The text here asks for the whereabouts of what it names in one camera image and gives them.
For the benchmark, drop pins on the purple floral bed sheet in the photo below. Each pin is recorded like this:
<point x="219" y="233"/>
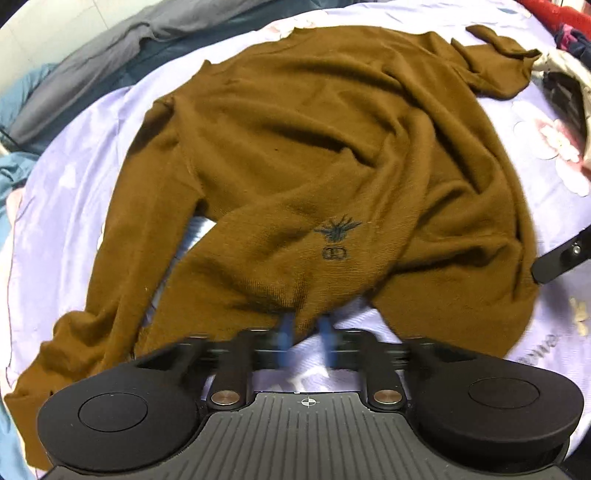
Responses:
<point x="69" y="175"/>

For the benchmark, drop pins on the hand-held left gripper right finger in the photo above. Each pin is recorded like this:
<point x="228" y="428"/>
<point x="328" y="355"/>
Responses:
<point x="327" y="340"/>

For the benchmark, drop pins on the light blue cloth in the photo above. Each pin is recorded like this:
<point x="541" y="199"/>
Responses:
<point x="14" y="170"/>

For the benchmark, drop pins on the grey blanket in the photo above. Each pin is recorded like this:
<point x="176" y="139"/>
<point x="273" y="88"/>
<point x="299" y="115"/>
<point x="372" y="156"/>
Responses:
<point x="101" y="50"/>

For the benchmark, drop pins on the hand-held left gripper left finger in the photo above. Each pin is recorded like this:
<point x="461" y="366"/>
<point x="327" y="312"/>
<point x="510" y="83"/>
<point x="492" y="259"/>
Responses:
<point x="286" y="338"/>

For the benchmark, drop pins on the dark multicoloured garment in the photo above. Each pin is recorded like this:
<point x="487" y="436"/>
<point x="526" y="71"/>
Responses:
<point x="572" y="39"/>

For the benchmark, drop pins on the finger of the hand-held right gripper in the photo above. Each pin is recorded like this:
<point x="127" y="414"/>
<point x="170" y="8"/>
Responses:
<point x="561" y="258"/>

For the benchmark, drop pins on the red cloth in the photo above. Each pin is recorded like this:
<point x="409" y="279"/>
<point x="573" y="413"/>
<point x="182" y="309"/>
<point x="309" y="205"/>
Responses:
<point x="554" y="9"/>

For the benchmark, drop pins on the brown knit sweater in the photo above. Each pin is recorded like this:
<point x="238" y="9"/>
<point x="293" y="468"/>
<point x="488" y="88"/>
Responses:
<point x="318" y="152"/>

